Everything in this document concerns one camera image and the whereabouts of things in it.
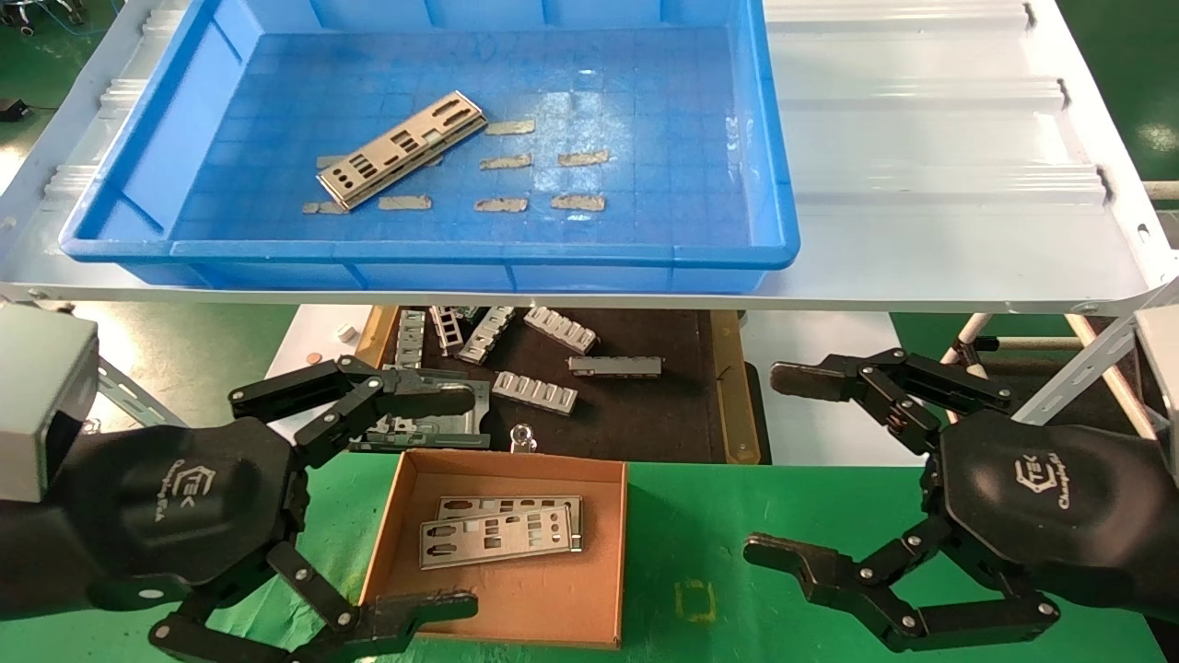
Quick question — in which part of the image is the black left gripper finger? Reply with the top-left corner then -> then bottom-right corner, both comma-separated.
228,355 -> 480,471
150,541 -> 480,663

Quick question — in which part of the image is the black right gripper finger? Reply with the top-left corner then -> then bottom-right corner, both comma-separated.
770,348 -> 1012,457
742,516 -> 1060,653

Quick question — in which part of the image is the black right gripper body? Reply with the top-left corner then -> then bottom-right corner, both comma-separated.
921,410 -> 1179,624

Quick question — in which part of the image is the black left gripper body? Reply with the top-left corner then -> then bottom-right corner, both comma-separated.
0,417 -> 309,620

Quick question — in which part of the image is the silver metal shield plate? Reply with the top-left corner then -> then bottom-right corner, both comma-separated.
419,505 -> 577,570
433,495 -> 585,553
316,90 -> 488,211

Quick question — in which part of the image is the brown cardboard box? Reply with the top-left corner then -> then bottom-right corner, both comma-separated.
357,448 -> 629,650

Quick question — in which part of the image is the wood framed black tray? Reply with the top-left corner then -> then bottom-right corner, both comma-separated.
355,307 -> 762,466

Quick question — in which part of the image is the blue plastic tray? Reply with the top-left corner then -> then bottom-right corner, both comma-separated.
58,0 -> 800,294

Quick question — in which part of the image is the large grey metal plate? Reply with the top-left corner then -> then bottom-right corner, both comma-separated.
350,368 -> 493,452

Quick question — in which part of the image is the green table cloth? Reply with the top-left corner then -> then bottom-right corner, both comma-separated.
0,445 -> 1171,663

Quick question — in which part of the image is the grey finned metal part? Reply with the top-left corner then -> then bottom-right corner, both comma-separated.
523,307 -> 598,355
491,371 -> 579,416

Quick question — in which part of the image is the white angle shelf brace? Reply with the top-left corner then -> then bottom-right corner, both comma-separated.
1009,281 -> 1179,425

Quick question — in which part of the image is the perforated steel shelf brace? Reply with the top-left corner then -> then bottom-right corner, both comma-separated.
97,359 -> 190,429

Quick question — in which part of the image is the tan perforated strut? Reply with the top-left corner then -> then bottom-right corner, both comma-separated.
1064,313 -> 1160,441

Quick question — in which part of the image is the white pipe rack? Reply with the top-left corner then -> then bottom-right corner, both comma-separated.
938,313 -> 1092,369

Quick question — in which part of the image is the plain grey metal bar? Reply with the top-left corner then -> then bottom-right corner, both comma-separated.
566,355 -> 664,378

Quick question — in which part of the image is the white metal shelf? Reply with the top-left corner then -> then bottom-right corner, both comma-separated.
0,0 -> 1179,314

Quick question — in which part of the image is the black chair base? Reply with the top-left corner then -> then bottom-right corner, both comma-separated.
0,0 -> 88,38

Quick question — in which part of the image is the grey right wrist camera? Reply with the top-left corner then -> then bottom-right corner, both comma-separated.
1135,307 -> 1179,443

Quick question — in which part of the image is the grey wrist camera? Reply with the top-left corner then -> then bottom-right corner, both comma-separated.
0,307 -> 100,503
1135,307 -> 1179,443

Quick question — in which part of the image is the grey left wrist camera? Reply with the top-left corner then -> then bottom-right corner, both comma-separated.
0,307 -> 100,503

